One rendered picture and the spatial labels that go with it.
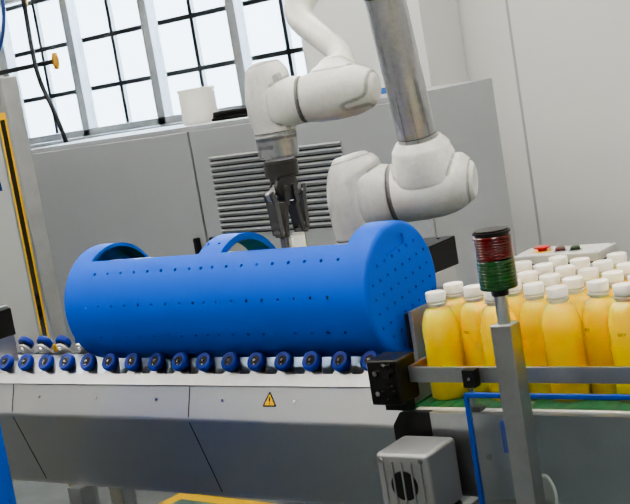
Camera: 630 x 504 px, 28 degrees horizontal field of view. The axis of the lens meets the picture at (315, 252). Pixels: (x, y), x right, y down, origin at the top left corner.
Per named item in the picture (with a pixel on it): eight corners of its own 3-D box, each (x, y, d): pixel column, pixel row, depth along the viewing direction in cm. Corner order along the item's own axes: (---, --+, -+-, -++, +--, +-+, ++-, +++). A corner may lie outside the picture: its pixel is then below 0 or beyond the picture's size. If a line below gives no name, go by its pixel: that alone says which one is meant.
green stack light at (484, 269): (490, 284, 212) (486, 255, 212) (525, 282, 209) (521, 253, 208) (473, 292, 207) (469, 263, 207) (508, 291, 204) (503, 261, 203)
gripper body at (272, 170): (277, 157, 277) (284, 198, 279) (254, 163, 271) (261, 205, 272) (304, 154, 273) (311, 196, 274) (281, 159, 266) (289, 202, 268)
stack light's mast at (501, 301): (496, 318, 213) (482, 226, 211) (529, 317, 209) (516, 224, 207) (479, 328, 208) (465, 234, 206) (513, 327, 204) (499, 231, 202)
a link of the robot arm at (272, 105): (244, 138, 268) (301, 129, 264) (231, 65, 266) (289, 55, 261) (260, 133, 278) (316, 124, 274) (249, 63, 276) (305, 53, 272)
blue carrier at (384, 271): (157, 331, 328) (126, 228, 320) (449, 324, 276) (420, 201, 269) (83, 377, 306) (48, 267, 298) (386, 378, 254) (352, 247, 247)
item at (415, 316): (434, 357, 267) (425, 300, 265) (444, 357, 266) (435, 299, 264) (410, 370, 259) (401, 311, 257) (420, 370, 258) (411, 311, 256)
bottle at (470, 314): (486, 382, 249) (472, 291, 247) (513, 385, 244) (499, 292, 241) (462, 392, 245) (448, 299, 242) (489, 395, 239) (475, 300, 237)
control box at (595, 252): (537, 291, 282) (531, 246, 281) (622, 287, 271) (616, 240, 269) (518, 301, 274) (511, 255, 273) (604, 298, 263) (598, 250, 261)
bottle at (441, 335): (455, 399, 240) (441, 305, 238) (425, 398, 245) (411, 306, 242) (475, 389, 246) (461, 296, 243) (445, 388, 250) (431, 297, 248)
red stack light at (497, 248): (486, 255, 212) (483, 232, 211) (520, 253, 208) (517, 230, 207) (468, 263, 207) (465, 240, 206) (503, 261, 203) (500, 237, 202)
